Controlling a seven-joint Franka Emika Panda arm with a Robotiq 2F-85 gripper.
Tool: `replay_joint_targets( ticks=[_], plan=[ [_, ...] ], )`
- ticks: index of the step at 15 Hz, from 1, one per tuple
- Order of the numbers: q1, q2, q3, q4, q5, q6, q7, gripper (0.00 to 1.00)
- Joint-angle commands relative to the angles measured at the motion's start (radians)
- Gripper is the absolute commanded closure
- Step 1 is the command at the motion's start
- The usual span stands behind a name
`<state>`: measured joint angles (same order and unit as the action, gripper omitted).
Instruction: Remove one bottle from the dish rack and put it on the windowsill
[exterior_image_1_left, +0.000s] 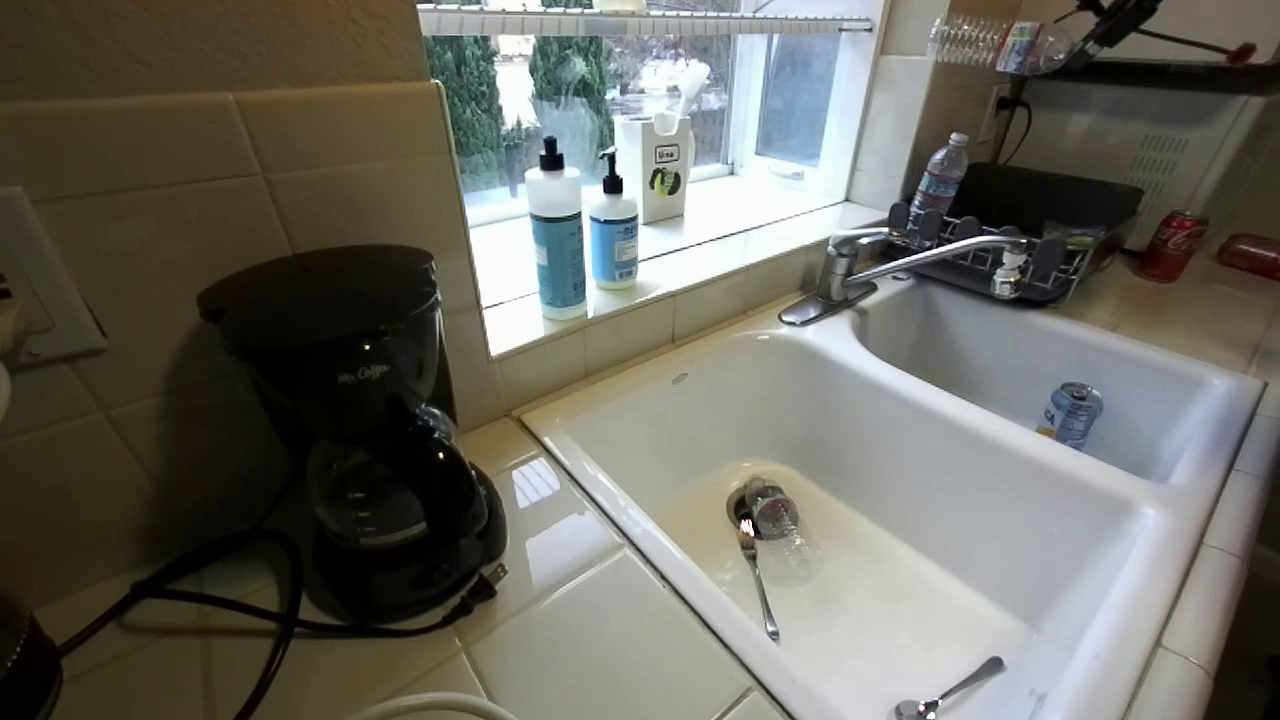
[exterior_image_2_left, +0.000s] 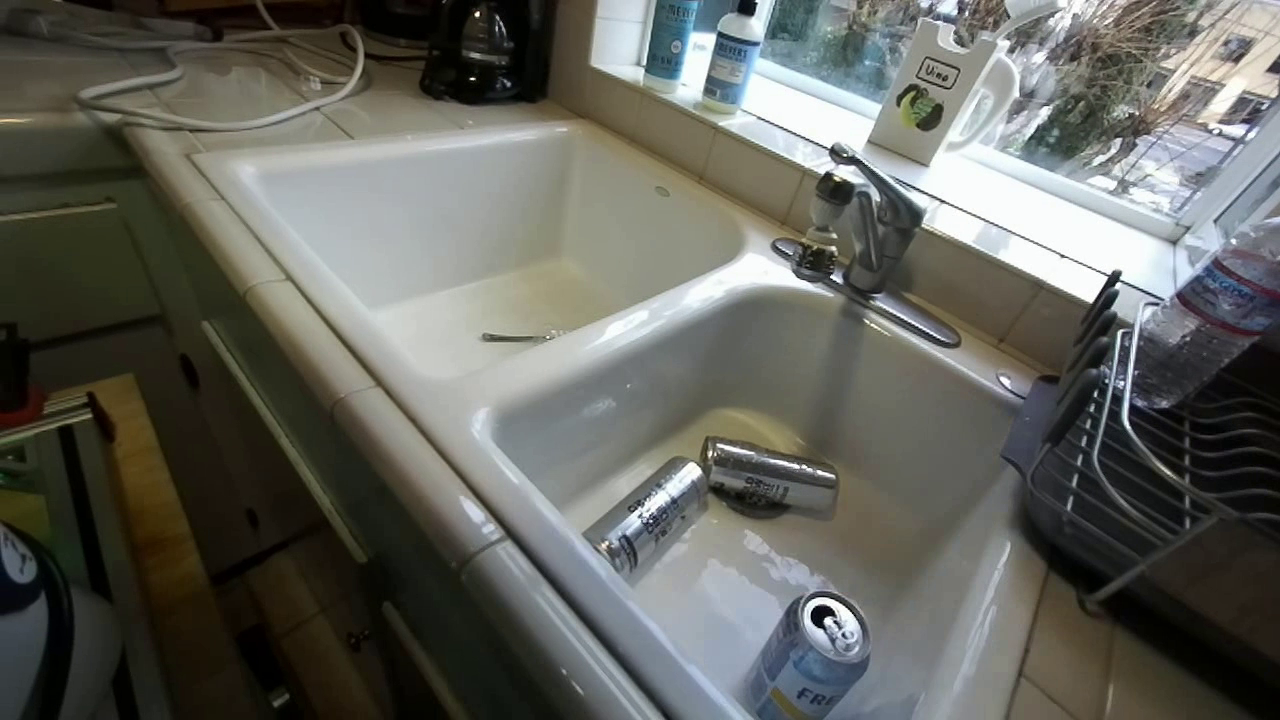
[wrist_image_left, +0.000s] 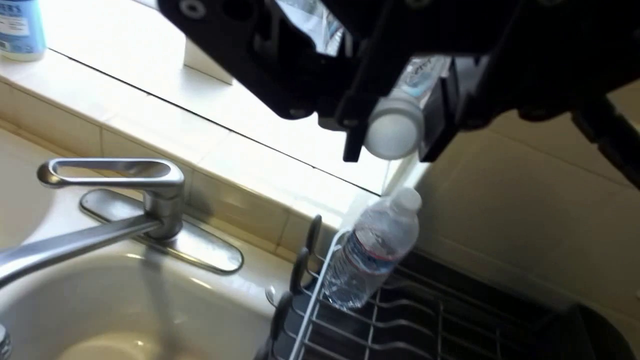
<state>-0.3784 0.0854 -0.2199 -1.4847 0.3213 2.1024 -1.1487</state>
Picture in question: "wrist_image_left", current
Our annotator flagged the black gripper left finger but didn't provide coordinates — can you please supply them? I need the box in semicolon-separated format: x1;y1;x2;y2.
318;17;427;164

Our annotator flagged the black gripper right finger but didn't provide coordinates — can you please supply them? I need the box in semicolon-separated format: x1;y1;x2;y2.
417;0;535;164

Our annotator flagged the clear plastic water bottle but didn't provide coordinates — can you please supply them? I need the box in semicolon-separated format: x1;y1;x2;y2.
276;0;455;162
321;184;424;310

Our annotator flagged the tall blue label soap bottle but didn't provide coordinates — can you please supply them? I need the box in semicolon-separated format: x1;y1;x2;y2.
0;0;48;63

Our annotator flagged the chrome lever faucet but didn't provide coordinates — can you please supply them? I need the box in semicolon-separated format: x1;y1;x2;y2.
0;155;246;289

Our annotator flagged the white double basin sink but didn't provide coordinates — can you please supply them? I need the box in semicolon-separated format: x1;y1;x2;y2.
0;121;298;360

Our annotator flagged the black wire dish rack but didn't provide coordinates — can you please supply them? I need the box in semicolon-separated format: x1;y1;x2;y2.
256;212;635;360

